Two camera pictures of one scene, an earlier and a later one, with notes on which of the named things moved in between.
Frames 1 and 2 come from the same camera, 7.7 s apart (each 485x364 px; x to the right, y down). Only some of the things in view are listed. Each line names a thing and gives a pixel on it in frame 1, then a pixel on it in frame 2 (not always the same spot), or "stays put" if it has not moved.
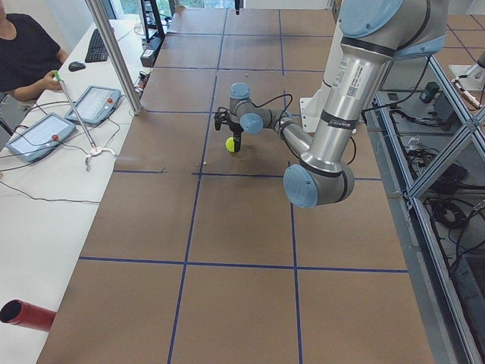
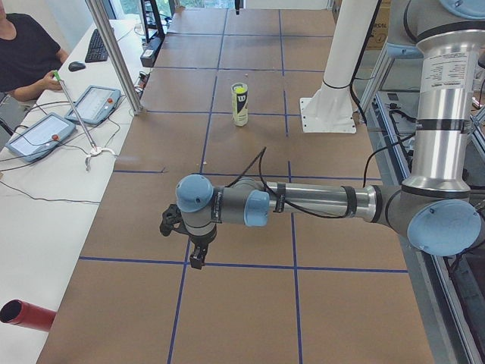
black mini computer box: (151, 51) stays put
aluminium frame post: (103, 21) stays put
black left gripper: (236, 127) to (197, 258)
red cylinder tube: (19, 312) stays put
